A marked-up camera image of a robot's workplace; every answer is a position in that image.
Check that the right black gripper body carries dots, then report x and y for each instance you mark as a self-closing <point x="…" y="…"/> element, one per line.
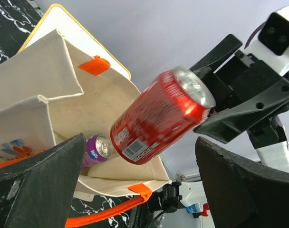
<point x="243" y="84"/>

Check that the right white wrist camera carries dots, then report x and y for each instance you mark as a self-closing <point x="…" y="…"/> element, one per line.
<point x="272" y="42"/>

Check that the red cola can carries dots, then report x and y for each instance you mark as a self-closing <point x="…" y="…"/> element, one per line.
<point x="175" y="102"/>

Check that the white board wooden frame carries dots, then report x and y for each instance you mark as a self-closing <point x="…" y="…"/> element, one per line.
<point x="57" y="17"/>

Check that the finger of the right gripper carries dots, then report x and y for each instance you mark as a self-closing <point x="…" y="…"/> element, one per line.
<point x="218" y="55"/>
<point x="230" y="123"/>

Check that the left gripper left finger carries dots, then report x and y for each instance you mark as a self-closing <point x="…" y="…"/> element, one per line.
<point x="37" y="192"/>

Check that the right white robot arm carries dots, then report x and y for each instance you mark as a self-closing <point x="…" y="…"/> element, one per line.
<point x="268" y="136"/>

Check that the beige canvas bag orange handles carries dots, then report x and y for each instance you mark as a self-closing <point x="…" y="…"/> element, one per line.
<point x="53" y="91"/>

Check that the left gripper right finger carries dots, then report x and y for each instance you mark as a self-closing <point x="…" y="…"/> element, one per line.
<point x="242" y="193"/>

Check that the purple soda can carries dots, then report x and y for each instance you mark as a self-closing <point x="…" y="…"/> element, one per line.
<point x="98" y="150"/>

